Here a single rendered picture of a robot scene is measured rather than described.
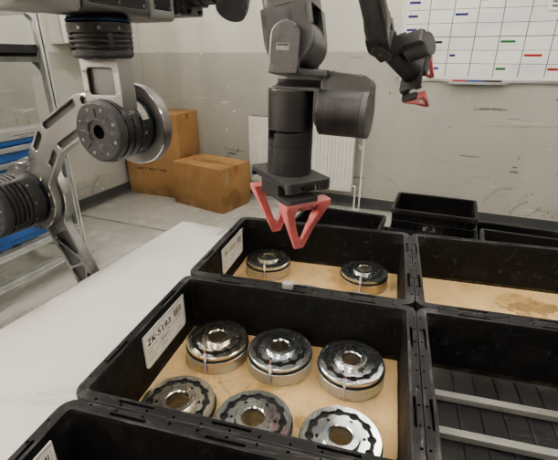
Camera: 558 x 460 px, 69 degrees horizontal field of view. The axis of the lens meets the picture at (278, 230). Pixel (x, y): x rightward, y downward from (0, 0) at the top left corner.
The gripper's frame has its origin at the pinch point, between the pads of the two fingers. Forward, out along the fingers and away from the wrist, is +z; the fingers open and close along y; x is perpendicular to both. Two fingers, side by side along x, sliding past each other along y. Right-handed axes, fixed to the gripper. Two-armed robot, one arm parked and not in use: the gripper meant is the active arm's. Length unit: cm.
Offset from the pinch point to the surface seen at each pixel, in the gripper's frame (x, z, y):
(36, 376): 38, 38, 33
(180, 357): 14.5, 23.8, 9.4
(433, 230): -128, 56, 77
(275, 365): 3.2, 20.2, -3.1
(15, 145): 46, 27, 213
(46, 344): 36, 38, 43
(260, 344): 3.0, 20.3, 2.4
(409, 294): -20.8, 13.1, -5.4
